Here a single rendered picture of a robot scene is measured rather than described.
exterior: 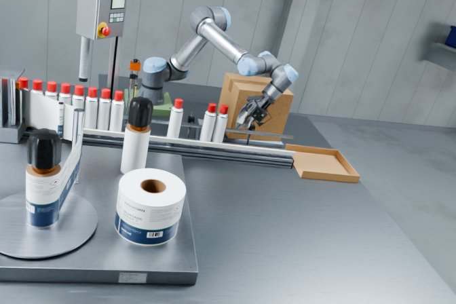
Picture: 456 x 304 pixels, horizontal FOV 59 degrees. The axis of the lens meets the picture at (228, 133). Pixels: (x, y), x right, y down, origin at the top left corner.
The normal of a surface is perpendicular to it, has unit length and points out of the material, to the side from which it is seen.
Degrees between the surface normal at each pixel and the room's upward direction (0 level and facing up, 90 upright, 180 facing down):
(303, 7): 90
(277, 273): 0
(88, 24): 90
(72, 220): 0
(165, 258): 0
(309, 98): 90
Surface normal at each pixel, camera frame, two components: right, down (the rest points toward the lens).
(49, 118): -0.30, 0.34
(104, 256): 0.22, -0.88
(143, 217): -0.08, 0.41
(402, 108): 0.27, 0.46
